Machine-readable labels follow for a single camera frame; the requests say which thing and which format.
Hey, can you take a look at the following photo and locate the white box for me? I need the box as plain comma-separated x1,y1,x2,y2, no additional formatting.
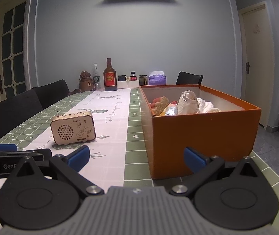
117,80,140,89

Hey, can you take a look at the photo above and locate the white printed table runner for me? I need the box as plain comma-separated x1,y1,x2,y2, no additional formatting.
0,88,131,201

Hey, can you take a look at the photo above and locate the brown liquor bottle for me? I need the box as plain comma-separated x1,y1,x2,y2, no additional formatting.
103,58,118,92

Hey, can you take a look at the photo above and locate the clear water bottle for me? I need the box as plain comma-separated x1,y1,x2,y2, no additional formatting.
92,64,101,90

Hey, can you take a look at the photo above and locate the orange cardboard box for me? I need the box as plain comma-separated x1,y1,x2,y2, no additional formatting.
139,84,262,180

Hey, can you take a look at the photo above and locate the black chair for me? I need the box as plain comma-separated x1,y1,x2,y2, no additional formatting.
176,71,203,86
32,80,70,109
0,89,43,142

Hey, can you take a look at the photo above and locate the wooden radio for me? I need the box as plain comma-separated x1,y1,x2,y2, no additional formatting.
50,110,96,145

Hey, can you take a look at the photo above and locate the purple tissue pack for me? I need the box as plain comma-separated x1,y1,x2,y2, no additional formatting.
148,70,167,86

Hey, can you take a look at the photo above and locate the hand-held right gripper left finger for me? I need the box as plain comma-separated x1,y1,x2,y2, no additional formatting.
15,145,104,196

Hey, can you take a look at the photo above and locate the cream door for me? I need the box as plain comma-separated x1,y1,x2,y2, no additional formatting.
238,2,275,128

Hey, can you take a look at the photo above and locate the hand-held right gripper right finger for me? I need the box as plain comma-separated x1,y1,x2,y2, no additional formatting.
170,146,263,197

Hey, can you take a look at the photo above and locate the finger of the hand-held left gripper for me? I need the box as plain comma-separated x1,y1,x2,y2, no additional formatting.
25,148,53,162
0,142,17,152

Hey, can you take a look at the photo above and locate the brown and red plush toy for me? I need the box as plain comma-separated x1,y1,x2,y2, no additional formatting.
152,96,170,116

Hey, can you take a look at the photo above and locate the brown bear toy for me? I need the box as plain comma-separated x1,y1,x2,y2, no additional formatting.
67,70,96,96

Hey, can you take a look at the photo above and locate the glass-paned door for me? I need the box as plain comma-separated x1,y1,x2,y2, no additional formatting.
0,0,30,101

